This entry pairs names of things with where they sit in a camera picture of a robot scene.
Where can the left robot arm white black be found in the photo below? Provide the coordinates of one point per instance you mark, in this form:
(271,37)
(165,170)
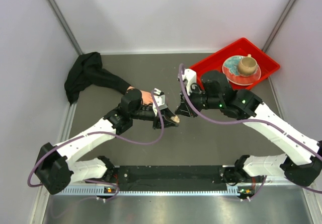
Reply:
(59,165)

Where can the red and teal plate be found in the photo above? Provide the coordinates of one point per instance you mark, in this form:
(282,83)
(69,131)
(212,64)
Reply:
(229,68)

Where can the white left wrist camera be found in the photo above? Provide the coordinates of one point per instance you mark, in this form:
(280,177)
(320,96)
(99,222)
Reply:
(160,100)

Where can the beige nail polish bottle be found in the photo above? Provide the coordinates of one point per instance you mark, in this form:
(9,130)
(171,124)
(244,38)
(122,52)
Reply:
(175,119)

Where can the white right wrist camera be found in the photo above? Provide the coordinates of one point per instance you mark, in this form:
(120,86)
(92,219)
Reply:
(187,77)

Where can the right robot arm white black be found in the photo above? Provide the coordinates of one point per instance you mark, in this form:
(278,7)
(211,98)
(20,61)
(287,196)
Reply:
(300,162)

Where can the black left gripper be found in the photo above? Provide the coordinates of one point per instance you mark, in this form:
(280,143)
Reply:
(166,115)

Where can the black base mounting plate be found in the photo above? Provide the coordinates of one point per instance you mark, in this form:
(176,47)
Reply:
(176,178)

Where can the beige ceramic cup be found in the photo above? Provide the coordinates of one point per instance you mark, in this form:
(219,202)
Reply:
(247,66)

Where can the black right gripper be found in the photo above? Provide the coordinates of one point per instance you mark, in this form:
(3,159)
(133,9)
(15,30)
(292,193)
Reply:
(183,108)

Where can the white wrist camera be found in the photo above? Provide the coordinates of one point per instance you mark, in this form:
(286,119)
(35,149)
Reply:
(160,100)
(187,77)

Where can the black sleeve cloth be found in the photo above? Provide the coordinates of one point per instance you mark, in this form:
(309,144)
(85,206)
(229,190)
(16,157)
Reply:
(88,70)

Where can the mannequin hand with long nails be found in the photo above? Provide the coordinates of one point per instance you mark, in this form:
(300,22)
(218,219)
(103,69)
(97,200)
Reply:
(146,97)

